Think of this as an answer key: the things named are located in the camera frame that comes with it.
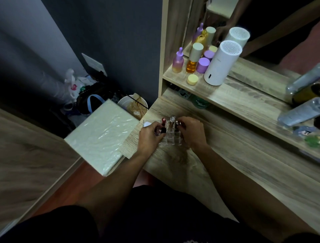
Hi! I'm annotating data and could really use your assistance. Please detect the person's left hand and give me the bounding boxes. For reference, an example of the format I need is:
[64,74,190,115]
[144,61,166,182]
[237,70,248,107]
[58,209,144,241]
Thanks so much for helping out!
[137,121,167,159]

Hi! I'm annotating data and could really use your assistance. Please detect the person's right hand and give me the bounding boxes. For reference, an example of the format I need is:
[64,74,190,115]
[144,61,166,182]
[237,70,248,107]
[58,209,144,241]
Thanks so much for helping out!
[176,116,208,151]

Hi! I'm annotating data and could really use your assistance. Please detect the person's right forearm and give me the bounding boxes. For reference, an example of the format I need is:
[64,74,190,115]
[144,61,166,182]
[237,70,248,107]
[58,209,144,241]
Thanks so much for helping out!
[192,145,316,241]

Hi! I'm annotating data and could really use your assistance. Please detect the person's left forearm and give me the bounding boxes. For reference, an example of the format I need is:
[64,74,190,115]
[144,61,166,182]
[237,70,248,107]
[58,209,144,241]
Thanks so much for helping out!
[76,150,153,234]

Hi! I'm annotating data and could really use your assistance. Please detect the clear acrylic lipstick organizer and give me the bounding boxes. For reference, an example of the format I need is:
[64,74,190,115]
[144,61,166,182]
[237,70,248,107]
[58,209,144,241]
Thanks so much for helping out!
[142,119,183,146]

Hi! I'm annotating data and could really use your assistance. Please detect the green round container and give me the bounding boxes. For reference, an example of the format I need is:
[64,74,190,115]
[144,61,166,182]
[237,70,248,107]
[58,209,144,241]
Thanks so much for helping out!
[192,96,211,110]

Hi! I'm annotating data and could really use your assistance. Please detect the black patterned box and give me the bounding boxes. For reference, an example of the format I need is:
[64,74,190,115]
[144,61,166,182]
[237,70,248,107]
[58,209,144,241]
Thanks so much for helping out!
[169,84,192,100]

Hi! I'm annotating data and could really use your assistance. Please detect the white bucket with scraps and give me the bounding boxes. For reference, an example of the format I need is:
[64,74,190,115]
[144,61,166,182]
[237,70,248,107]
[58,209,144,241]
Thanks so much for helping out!
[117,93,149,121]

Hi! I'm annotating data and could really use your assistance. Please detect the white plastic-wrapped padded board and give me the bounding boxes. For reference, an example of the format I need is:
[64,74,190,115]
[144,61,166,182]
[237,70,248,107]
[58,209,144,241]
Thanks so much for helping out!
[64,99,140,177]

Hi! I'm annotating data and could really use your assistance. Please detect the wooden vanity shelf unit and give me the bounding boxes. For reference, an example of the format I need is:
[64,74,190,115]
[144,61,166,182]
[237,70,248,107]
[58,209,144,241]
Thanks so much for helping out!
[119,0,320,234]

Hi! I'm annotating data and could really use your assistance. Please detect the purple gradient dropper bottle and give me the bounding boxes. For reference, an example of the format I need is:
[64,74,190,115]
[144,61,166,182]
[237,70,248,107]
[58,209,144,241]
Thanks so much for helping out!
[172,47,185,74]

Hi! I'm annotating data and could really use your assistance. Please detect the purple lidded jar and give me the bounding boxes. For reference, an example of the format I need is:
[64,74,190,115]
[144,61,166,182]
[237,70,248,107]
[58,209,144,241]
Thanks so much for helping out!
[196,57,211,74]

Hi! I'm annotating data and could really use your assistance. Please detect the amber bottle with beige cap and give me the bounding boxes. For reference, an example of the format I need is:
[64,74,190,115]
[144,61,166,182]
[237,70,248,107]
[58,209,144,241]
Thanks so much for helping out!
[186,42,204,74]

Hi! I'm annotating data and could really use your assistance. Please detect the white cylindrical humidifier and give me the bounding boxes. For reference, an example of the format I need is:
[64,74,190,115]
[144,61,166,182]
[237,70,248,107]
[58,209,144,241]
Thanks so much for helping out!
[203,40,243,86]

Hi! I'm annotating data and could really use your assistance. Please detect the black shorts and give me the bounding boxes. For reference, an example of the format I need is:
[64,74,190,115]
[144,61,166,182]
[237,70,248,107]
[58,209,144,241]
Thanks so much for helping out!
[0,179,320,243]

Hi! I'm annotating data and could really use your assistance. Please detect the white plastic bag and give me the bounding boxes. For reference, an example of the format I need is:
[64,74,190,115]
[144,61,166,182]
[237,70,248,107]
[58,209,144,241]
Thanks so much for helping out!
[63,69,97,101]

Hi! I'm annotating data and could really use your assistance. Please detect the vanity mirror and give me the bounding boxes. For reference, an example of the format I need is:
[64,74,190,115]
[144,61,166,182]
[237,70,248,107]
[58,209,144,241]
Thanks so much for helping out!
[182,0,320,104]

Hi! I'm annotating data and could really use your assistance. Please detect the small blue-labelled jar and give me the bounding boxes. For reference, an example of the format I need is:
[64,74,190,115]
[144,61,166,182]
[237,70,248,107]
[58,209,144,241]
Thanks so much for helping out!
[293,125,319,139]

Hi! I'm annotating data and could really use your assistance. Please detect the dark olive bottle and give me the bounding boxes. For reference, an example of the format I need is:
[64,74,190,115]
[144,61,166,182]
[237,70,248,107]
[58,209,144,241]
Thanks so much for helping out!
[291,83,320,105]

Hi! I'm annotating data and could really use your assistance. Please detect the wooden side panel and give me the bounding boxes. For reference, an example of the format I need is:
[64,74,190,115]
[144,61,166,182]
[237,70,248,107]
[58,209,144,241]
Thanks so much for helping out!
[0,108,84,237]

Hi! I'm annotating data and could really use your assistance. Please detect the small green jar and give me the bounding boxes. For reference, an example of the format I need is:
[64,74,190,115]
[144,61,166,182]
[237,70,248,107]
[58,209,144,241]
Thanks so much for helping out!
[304,135,320,149]

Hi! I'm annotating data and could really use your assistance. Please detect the black bag with blue handle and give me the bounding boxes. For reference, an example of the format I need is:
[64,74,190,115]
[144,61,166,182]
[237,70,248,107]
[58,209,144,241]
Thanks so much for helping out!
[76,81,112,115]

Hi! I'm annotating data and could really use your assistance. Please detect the white wall plate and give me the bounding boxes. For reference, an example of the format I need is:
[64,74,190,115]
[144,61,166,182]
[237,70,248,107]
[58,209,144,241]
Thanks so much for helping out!
[81,53,108,77]

